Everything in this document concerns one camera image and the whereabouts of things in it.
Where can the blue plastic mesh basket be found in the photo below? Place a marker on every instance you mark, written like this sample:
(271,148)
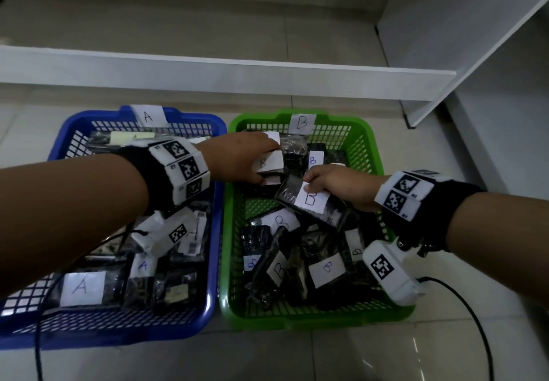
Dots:
(107,333)

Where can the green plastic mesh basket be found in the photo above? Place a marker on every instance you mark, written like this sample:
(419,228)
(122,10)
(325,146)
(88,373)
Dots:
(300,318)

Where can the black item packet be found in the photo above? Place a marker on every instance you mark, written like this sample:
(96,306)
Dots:
(315,202)
(274,164)

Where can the person's right forearm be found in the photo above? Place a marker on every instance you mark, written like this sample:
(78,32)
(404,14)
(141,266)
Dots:
(502,239)

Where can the white shelf unit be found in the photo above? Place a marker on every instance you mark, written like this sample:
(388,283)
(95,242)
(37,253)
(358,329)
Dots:
(214,72)

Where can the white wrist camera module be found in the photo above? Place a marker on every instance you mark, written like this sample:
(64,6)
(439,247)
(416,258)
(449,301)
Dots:
(167,233)
(390,273)

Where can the person's left forearm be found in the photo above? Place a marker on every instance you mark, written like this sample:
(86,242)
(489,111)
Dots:
(73,213)

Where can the person's left hand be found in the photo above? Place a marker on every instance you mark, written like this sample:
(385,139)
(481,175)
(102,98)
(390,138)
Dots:
(236,158)

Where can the person's right hand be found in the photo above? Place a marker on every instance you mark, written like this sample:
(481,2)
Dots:
(347,185)

